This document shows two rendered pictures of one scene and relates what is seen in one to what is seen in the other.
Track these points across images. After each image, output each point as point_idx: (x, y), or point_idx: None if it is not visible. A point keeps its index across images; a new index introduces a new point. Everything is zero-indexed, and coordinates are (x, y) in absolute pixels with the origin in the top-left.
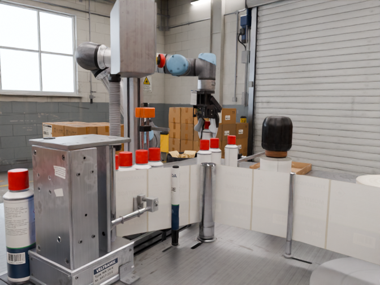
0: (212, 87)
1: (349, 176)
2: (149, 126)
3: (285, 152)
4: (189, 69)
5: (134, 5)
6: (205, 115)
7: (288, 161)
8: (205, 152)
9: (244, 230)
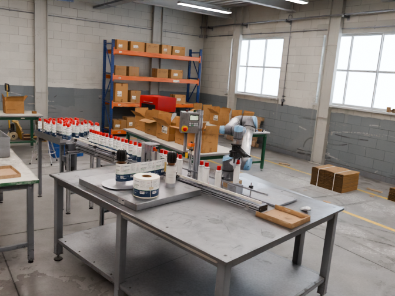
0: (233, 143)
1: (270, 235)
2: (190, 149)
3: (168, 162)
4: (230, 132)
5: (180, 113)
6: (230, 155)
7: (166, 165)
8: (198, 165)
9: (164, 182)
